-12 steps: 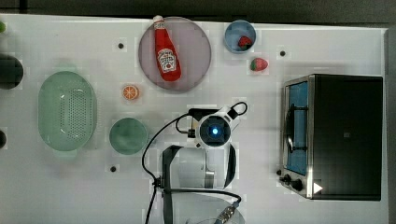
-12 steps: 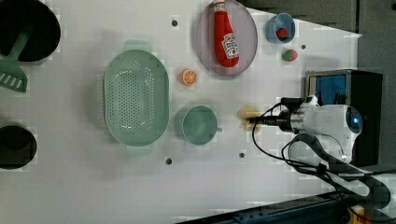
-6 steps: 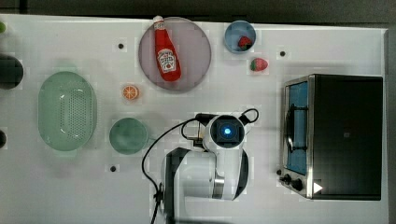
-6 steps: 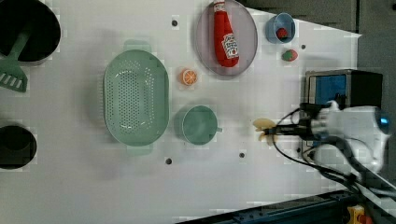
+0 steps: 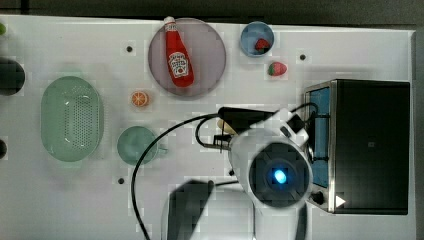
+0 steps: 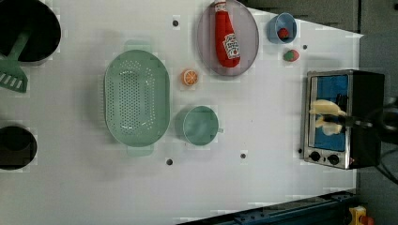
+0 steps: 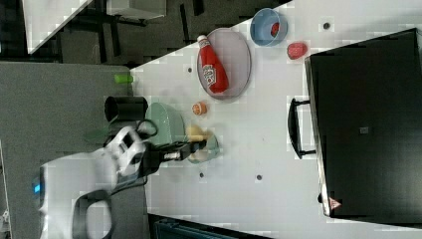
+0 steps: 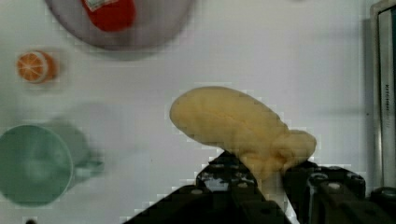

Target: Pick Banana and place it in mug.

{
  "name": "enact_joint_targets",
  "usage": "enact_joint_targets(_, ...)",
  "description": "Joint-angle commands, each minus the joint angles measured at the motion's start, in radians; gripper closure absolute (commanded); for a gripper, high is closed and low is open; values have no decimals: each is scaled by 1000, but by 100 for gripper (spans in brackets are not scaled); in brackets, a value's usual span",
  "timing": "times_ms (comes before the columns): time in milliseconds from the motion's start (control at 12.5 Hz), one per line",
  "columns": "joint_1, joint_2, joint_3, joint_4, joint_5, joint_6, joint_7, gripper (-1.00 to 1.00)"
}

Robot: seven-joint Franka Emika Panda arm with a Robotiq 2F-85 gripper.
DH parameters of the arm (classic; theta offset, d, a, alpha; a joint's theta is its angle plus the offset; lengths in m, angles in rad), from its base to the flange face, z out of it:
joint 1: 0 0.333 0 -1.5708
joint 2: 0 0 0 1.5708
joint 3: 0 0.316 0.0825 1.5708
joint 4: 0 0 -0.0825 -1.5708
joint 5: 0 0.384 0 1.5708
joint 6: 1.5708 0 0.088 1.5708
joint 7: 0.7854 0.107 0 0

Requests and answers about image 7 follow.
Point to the black toaster oven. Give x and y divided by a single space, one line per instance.
365 102

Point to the green perforated colander basket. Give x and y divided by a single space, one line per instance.
169 122

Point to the peeled yellow banana toy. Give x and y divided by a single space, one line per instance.
195 133

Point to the red ketchup bottle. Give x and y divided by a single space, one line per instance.
213 71

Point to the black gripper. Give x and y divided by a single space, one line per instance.
154 155

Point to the green mug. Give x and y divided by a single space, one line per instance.
210 151

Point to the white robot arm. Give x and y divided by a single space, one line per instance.
75 191

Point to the grey oval plate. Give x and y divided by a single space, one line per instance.
233 52

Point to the large black cylindrical container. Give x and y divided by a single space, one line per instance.
125 108

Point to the blue bowl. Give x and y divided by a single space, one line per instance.
260 29

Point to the strawberry toy in bowl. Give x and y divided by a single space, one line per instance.
275 29

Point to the strawberry toy on table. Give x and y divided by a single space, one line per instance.
297 50

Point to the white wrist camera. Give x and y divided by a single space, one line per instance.
127 149

